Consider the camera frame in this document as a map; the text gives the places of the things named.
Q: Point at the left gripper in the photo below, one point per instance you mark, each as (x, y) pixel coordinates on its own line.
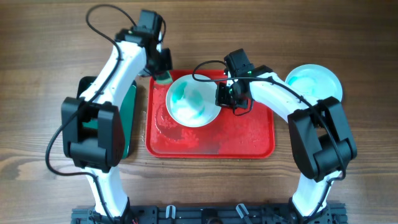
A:
(168, 65)

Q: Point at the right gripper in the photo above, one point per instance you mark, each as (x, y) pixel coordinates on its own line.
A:
(222, 99)

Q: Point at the green scrub sponge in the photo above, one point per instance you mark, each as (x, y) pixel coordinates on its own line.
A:
(163, 78)

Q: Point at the white plate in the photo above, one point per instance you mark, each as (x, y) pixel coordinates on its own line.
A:
(315, 80)
(190, 101)

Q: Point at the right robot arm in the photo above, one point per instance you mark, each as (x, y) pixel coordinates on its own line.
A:
(320, 136)

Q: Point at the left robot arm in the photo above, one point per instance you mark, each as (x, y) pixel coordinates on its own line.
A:
(92, 127)

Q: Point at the red plastic tray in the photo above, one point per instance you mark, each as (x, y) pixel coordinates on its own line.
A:
(249, 136)

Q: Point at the dark green water tray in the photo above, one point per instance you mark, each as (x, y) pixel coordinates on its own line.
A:
(126, 111)

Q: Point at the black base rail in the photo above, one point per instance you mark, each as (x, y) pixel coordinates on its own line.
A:
(268, 213)

